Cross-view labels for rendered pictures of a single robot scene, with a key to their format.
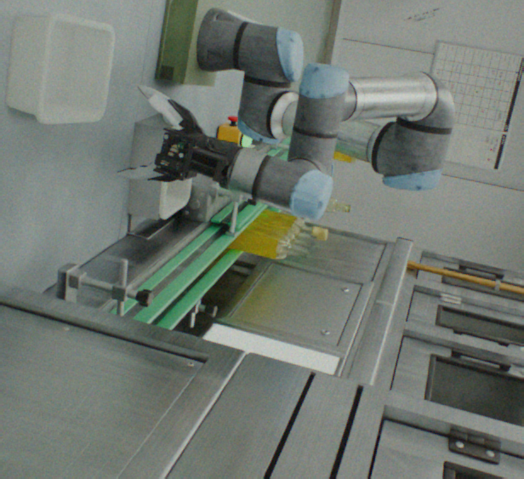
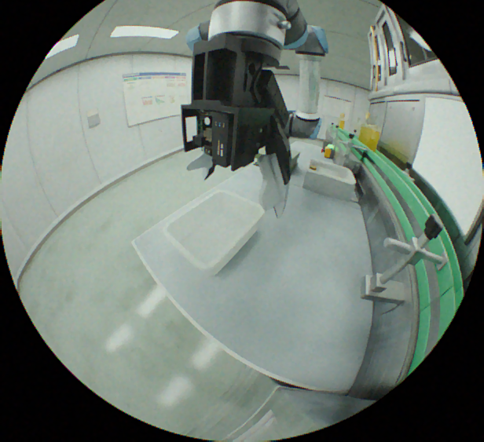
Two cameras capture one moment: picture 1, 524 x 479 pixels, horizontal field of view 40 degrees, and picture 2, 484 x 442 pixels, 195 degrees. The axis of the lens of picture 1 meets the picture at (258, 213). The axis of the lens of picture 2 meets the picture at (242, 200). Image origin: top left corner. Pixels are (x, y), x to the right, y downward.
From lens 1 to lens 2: 1.07 m
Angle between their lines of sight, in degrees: 49
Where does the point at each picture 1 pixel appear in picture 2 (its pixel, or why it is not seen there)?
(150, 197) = (342, 187)
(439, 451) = not seen: outside the picture
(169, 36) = not seen: hidden behind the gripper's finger
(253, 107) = (302, 129)
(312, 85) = (193, 38)
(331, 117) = not seen: hidden behind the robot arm
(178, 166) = (219, 122)
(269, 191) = not seen: outside the picture
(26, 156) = (265, 272)
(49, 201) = (314, 260)
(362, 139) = (306, 63)
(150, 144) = (313, 181)
